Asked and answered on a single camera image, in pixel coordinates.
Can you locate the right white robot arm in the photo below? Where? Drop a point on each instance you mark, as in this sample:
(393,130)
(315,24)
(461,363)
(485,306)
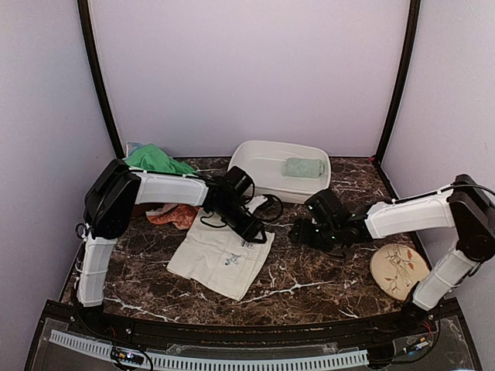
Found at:
(462,205)

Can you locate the bright green towel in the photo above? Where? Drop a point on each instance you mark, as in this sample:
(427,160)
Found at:
(152,158)

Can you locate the black front rail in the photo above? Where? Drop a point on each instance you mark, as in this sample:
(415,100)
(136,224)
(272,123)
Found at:
(133,325)

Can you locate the orange patterned towel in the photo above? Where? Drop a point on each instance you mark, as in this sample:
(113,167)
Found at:
(181,216)

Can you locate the round floral coaster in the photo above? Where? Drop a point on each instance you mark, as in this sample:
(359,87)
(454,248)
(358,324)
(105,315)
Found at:
(397,268)

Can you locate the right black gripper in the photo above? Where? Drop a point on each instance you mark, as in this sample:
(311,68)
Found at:
(302,233)

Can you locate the mint green panda towel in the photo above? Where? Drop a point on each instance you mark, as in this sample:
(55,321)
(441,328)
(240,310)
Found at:
(303,168)

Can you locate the left black frame post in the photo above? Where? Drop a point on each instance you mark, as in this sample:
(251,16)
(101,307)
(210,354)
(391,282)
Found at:
(97,77)

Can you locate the cream white towel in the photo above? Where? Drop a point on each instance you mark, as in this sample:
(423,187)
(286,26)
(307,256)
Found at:
(216,257)

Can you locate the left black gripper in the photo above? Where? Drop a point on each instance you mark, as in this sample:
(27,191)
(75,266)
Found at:
(248,231)

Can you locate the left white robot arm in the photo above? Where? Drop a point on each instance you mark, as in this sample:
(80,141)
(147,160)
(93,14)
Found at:
(111,199)

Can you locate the white slotted cable duct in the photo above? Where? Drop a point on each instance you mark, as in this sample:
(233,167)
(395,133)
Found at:
(188,357)

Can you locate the black frame post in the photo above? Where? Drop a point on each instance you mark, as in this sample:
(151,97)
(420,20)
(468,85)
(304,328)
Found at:
(400,81)
(97,77)

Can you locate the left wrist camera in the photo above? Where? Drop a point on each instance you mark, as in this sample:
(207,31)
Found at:
(261,202)

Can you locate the white plastic basin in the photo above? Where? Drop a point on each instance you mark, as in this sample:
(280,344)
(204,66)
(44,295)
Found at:
(264,161)

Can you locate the right black frame post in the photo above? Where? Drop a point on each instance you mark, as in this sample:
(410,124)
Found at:
(400,81)

